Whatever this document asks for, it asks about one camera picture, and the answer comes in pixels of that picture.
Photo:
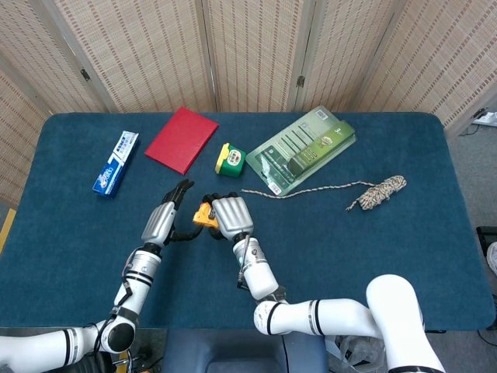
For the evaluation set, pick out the brass screen hinge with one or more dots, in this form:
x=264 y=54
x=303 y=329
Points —
x=85 y=75
x=300 y=81

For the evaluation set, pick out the green clear blister pack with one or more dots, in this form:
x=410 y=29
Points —
x=299 y=151

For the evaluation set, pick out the black box on floor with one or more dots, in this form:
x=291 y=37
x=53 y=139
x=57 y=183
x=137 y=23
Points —
x=485 y=237

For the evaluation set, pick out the clear plastic bag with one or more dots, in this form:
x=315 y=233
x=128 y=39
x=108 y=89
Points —
x=355 y=351

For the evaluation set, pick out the small yellow orange object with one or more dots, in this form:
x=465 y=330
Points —
x=202 y=217

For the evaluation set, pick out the red flat notebook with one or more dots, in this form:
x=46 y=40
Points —
x=180 y=140

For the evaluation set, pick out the blue toothpaste box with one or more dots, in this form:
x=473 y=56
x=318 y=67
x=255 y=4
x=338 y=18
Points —
x=115 y=165

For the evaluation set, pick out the woven bamboo folding screen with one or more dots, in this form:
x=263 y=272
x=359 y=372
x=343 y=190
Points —
x=252 y=50

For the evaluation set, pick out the white power strip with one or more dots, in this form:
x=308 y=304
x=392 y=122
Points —
x=487 y=117

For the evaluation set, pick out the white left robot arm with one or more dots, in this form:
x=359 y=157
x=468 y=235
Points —
x=136 y=279

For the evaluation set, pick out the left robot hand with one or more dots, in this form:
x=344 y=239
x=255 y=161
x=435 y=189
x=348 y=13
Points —
x=159 y=223

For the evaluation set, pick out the green box with yellow lid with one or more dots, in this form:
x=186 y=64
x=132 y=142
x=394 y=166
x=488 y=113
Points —
x=232 y=161

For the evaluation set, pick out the blue table cloth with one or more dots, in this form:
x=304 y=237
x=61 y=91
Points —
x=330 y=248

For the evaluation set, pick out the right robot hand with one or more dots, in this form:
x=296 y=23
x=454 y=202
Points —
x=233 y=215

